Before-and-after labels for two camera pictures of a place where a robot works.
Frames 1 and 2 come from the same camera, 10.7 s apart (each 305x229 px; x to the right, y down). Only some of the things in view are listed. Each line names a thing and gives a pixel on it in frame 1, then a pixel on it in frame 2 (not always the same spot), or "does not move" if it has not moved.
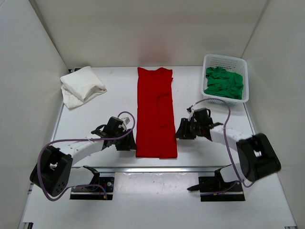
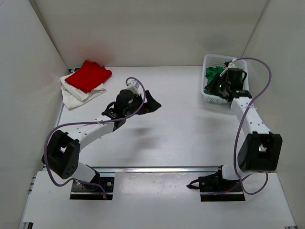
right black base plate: (214, 189) does not move
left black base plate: (95, 192) does not move
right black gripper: (183, 132) -> (212, 88)
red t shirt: (156, 137) -> (89, 75)
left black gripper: (129, 143) -> (150, 106)
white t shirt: (80, 86) does not move
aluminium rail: (147, 169) does not move
